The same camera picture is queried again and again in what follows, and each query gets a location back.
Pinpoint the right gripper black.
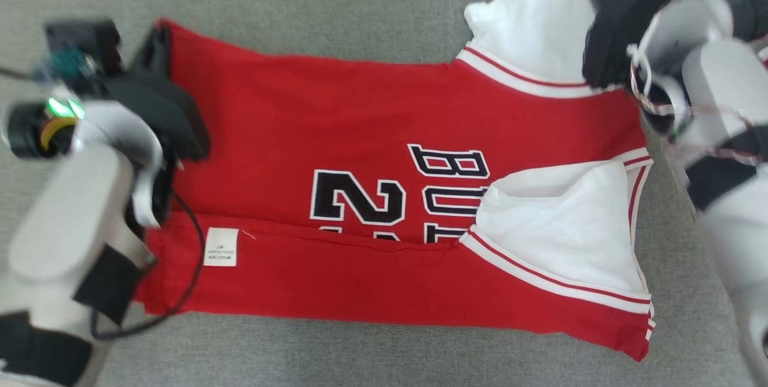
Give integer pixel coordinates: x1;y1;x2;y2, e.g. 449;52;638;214
578;0;716;90

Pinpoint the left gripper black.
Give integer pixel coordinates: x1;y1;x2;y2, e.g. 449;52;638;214
102;21;212;163

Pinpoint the red Bulls basketball jersey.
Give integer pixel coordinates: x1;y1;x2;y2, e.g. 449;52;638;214
132;0;656;363

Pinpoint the grey fabric sofa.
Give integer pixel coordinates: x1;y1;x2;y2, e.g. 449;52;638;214
0;0;768;387

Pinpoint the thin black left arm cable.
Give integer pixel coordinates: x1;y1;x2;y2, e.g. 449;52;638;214
89;190;206;341

